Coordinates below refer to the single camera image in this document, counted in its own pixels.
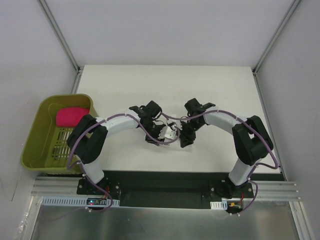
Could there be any white t shirt red print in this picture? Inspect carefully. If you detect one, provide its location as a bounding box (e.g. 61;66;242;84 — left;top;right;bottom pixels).
159;140;194;152

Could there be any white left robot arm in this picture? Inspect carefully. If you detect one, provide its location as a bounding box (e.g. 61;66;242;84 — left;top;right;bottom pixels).
66;100;166;195

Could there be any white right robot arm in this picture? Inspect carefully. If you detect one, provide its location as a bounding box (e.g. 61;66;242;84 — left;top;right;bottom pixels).
179;98;274;198

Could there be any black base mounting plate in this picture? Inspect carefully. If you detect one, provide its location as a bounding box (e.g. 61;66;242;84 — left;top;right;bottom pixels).
76;170;254;209

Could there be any rolled pink t shirt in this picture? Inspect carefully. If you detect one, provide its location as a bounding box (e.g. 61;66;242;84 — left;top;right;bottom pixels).
55;107;90;128

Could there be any olive green plastic basket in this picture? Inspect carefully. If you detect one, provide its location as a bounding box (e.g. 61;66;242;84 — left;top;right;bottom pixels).
20;94;98;175

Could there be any right white cable duct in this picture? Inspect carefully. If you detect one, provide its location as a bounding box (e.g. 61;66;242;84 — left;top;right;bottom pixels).
210;200;228;211

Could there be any white cable duct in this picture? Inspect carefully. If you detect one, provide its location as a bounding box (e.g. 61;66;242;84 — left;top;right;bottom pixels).
41;196;120;208
210;200;228;211

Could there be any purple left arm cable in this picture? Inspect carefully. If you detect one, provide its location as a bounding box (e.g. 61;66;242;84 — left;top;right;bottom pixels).
49;112;181;221

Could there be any left white cable duct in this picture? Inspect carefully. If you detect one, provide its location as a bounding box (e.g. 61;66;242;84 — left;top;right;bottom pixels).
41;196;120;208

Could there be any left aluminium frame post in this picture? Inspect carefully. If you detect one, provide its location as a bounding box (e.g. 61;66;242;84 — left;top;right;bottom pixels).
37;0;81;74

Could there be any aluminium frame post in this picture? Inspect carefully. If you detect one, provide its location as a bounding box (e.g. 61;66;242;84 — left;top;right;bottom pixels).
37;0;81;74
252;0;303;76

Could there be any right aluminium frame post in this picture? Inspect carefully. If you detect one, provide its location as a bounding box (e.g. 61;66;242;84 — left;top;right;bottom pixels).
252;0;303;76

